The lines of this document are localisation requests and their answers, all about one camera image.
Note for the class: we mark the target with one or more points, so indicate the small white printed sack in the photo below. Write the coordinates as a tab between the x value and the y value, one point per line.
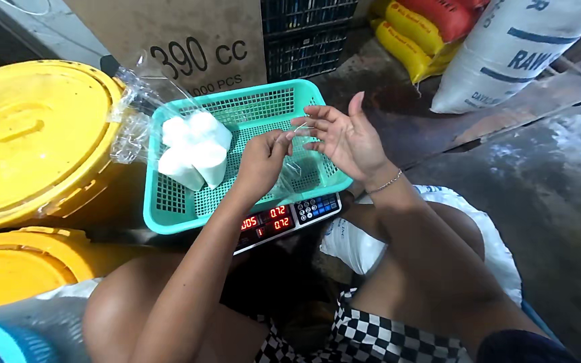
353	248

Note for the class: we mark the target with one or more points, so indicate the person's right thumb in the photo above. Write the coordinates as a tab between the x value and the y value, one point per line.
356	107

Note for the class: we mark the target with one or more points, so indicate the brown cardboard box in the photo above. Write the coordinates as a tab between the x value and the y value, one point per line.
174	30

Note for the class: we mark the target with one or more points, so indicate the black plastic crate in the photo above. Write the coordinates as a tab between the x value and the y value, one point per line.
305	53
310	15

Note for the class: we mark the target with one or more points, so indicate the orange-yellow lidded bucket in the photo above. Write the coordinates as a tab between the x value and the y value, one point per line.
71	252

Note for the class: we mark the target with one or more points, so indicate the large yellow lidded bucket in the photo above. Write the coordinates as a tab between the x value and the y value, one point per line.
68	116

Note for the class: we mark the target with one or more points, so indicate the person's left hand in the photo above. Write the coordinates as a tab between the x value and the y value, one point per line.
260	164

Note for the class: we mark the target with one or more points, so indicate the person's left fingers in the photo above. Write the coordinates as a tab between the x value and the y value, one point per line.
269	136

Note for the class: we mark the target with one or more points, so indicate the digital scale with red display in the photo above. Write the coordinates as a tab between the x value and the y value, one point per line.
290	220

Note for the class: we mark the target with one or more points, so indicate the white woven sack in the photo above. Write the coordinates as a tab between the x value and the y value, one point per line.
500	252

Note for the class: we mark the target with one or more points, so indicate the white filled plastic packet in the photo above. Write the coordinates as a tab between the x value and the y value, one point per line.
173	132
180	167
211	162
215	132

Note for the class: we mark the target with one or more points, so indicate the person's right index finger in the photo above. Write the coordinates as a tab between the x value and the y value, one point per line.
323	111

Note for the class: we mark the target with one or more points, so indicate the red printed sack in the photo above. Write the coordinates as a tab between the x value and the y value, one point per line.
439	17

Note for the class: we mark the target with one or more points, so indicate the person's left thumb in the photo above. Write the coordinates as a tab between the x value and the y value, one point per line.
281	144

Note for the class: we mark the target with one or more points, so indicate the person's right forearm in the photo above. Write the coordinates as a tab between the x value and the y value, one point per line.
442	257

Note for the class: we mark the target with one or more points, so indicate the yellow printed sack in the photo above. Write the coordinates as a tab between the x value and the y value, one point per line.
401	49
414	27

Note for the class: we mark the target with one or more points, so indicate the white sack with blue stripes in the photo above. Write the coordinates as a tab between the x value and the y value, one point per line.
497	55

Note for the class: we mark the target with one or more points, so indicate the turquoise perforated plastic basket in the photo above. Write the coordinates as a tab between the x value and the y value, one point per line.
250	125

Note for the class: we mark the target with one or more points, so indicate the person's right little finger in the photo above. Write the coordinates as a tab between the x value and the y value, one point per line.
316	146

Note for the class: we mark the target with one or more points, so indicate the crumpled clear plastic bags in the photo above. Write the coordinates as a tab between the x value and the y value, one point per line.
131	133

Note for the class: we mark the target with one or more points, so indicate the person's left forearm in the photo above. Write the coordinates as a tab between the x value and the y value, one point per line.
194	277

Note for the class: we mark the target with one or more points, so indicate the person's right ring finger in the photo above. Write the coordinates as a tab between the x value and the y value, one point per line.
315	133

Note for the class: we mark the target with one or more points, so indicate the person's legs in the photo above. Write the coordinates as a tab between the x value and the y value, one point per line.
129	307

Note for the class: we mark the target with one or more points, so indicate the person's right hand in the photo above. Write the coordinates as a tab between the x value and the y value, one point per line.
356	143

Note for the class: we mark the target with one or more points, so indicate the clear thin plastic bag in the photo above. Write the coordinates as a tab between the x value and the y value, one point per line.
289	179

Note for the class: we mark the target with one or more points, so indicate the person's right middle finger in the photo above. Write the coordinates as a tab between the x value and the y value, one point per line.
310	122

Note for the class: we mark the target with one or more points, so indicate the greyish translucent plastic sack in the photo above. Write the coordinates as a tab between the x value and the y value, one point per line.
61	312

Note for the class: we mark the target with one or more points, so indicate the blue plastic basket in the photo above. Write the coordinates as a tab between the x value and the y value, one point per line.
15	343

